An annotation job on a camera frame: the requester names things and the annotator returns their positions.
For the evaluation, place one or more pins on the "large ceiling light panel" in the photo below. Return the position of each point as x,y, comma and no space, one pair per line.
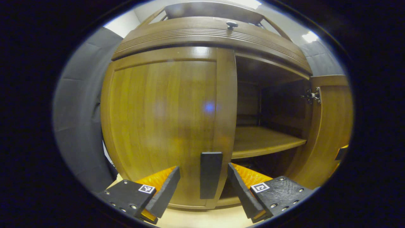
250,3

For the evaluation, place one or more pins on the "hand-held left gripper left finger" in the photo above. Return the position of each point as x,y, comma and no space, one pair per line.
164,194

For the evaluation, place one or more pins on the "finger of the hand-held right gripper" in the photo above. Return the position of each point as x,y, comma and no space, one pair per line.
341,153

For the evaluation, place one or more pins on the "wooden cabinet drawer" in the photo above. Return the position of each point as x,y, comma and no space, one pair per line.
202,36

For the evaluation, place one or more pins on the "wooden double-door shoe cabinet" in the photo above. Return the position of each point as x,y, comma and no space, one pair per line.
205,38

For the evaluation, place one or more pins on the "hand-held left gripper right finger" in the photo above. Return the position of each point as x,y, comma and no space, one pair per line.
242,193

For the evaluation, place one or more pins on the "small ceiling light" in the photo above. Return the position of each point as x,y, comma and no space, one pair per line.
309,36

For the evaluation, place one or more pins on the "black round drawer knob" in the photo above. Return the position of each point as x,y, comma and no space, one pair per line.
232,24

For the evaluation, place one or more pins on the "metal door hinge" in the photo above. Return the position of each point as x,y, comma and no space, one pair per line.
312,95

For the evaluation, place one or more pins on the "wooden shoe cabinet door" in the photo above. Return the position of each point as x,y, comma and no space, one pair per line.
329,126
158,120

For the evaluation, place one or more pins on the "wooden cabinet shelf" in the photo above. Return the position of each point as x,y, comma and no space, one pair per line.
259,141

